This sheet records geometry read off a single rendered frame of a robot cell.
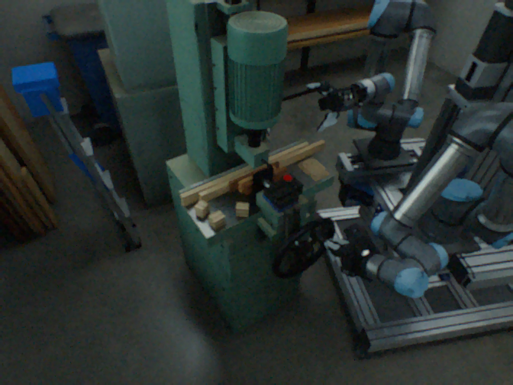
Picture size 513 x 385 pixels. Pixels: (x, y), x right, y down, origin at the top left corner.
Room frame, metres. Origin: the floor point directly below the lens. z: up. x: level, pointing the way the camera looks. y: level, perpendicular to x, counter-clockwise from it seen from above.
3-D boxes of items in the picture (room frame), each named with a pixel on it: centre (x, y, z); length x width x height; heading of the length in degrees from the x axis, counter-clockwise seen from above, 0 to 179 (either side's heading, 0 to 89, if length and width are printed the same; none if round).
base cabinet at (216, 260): (1.15, 0.08, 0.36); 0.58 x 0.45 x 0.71; 36
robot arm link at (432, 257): (0.60, -0.47, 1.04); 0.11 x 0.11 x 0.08; 34
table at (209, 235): (0.97, -0.04, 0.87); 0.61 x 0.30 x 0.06; 126
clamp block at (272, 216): (0.90, -0.09, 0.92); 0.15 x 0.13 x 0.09; 126
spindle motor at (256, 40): (1.06, 0.01, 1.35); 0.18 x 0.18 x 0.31
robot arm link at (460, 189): (0.89, -0.71, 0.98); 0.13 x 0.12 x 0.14; 34
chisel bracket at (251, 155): (1.07, 0.02, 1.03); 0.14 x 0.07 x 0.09; 36
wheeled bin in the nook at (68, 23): (2.67, 1.22, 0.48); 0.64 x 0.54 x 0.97; 119
